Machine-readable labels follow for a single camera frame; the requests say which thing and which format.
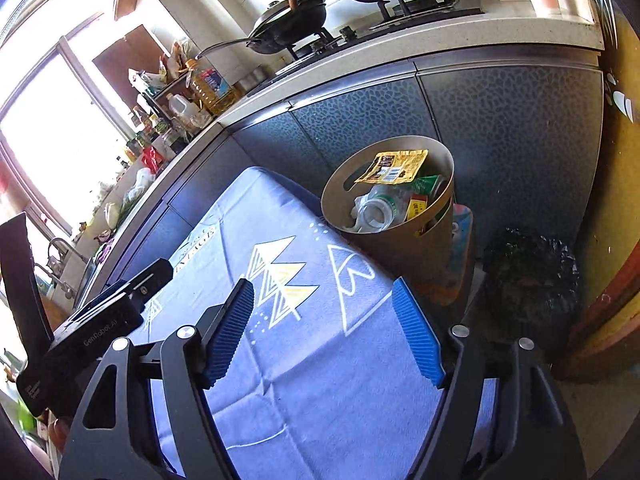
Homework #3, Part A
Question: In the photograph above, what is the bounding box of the black gas stove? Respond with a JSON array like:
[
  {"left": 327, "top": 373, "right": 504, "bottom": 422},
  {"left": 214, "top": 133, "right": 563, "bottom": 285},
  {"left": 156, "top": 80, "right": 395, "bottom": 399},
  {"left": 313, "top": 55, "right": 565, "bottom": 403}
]
[{"left": 275, "top": 0, "right": 484, "bottom": 75}]

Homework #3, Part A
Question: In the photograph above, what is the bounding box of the yellow cooking oil bottle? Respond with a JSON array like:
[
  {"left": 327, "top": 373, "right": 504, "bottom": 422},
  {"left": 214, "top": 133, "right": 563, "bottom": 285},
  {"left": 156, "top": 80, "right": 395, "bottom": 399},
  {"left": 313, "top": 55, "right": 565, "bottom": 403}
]
[{"left": 186, "top": 60, "right": 237, "bottom": 114}]

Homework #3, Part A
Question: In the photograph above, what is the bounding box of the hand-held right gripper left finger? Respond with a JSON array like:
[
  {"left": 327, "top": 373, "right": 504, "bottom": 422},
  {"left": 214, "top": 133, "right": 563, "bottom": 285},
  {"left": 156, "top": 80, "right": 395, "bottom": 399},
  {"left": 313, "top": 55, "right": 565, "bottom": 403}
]
[{"left": 57, "top": 277, "right": 257, "bottom": 480}]

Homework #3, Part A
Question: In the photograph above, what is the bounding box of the rack of condiment bottles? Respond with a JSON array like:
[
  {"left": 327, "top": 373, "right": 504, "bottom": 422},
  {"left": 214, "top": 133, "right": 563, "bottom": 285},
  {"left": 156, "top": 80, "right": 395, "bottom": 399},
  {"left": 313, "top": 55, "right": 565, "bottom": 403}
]
[{"left": 126, "top": 40, "right": 202, "bottom": 153}]

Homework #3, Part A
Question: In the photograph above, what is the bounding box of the yellow snack packet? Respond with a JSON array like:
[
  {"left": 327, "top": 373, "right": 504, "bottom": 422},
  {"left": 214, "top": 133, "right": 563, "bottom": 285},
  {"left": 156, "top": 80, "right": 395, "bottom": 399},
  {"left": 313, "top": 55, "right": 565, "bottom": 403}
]
[{"left": 354, "top": 149, "right": 430, "bottom": 185}]

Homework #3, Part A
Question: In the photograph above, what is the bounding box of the dark patterned kitchen cabinet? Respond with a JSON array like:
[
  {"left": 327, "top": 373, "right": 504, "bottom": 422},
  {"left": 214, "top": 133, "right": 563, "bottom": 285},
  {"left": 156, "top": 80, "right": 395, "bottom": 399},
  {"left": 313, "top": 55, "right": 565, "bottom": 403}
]
[{"left": 75, "top": 50, "right": 607, "bottom": 361}]

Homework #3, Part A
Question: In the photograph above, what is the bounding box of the window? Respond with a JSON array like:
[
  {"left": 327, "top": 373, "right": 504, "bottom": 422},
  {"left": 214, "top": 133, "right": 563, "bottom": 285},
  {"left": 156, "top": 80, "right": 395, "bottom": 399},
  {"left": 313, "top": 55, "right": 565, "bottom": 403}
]
[{"left": 0, "top": 25, "right": 147, "bottom": 243}]

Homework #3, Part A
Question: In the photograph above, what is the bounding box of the white plastic bag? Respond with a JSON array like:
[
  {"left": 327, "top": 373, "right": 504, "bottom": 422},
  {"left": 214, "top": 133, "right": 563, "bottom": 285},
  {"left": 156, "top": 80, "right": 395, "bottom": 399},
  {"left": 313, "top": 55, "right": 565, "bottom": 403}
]
[{"left": 127, "top": 167, "right": 156, "bottom": 202}]

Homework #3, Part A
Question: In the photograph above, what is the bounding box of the brown wooden board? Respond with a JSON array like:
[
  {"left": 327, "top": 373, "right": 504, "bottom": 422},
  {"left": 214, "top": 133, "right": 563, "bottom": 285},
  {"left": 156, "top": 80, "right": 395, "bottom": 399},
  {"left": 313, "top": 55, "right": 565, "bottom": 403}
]
[{"left": 92, "top": 25, "right": 167, "bottom": 97}]

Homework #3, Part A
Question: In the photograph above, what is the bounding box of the colourful printed stool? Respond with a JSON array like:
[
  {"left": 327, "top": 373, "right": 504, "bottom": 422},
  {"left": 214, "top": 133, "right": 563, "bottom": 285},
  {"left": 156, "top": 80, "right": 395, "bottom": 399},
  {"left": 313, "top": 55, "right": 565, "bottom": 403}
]
[{"left": 415, "top": 202, "right": 477, "bottom": 307}]

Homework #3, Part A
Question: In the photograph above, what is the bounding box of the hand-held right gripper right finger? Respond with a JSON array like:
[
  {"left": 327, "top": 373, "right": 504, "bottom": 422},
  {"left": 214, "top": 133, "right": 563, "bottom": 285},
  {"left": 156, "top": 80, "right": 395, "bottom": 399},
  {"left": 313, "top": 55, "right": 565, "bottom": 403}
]
[{"left": 391, "top": 276, "right": 588, "bottom": 480}]

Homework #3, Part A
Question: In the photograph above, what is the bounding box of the black trash bag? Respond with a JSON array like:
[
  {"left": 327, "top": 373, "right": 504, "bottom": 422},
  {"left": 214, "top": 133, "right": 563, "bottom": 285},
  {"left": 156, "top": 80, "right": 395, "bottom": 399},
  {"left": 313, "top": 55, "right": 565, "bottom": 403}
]
[{"left": 482, "top": 227, "right": 581, "bottom": 362}]

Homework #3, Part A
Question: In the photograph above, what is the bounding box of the white plastic jug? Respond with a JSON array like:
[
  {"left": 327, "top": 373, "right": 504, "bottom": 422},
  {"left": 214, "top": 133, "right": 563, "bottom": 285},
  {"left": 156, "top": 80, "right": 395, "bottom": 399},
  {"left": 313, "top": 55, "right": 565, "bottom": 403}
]
[{"left": 168, "top": 92, "right": 211, "bottom": 134}]

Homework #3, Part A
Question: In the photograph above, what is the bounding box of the crushed green label bottle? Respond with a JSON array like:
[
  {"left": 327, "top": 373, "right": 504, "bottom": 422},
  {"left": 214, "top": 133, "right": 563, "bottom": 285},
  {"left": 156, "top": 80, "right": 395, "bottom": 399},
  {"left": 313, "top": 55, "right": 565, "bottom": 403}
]
[{"left": 355, "top": 185, "right": 412, "bottom": 233}]

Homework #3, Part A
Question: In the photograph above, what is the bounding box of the black wok with metal handle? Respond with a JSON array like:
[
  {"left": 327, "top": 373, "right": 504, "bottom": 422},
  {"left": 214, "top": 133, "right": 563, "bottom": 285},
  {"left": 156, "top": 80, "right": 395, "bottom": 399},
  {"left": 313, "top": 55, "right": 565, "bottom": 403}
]
[{"left": 196, "top": 0, "right": 329, "bottom": 59}]

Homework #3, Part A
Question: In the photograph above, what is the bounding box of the green drink can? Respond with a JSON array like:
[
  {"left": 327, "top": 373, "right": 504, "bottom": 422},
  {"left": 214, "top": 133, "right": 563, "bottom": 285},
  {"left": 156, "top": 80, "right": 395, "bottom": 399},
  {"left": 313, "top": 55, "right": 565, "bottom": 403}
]
[{"left": 410, "top": 174, "right": 447, "bottom": 201}]

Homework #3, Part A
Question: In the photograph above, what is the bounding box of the person's left forearm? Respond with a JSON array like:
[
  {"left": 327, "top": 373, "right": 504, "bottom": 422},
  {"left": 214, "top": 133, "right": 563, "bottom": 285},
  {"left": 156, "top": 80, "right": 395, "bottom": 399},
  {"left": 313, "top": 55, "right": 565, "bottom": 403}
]
[{"left": 45, "top": 410, "right": 74, "bottom": 456}]

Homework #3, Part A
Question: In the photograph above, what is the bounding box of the blue printed tablecloth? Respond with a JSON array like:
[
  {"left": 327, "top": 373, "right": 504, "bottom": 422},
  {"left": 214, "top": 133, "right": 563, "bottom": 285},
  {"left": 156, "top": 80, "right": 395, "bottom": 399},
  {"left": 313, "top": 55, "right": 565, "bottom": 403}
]
[{"left": 107, "top": 166, "right": 501, "bottom": 480}]

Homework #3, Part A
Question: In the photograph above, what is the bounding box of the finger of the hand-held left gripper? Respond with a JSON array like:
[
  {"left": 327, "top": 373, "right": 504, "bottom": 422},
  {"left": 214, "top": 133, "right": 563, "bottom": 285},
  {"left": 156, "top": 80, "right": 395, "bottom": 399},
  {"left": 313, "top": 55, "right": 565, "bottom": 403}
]
[
  {"left": 67, "top": 280, "right": 129, "bottom": 329},
  {"left": 107, "top": 259, "right": 174, "bottom": 306}
]

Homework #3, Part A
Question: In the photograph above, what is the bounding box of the metal faucet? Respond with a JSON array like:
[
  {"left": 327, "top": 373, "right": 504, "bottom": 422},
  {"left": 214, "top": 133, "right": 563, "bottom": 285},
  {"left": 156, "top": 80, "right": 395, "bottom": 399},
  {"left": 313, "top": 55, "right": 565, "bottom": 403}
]
[{"left": 47, "top": 237, "right": 77, "bottom": 272}]

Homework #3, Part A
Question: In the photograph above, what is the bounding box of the tan round waste bin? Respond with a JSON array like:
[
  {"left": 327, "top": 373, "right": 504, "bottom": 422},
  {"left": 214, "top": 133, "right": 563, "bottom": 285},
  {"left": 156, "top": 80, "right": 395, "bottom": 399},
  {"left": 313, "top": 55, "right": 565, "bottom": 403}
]
[{"left": 321, "top": 135, "right": 456, "bottom": 288}]

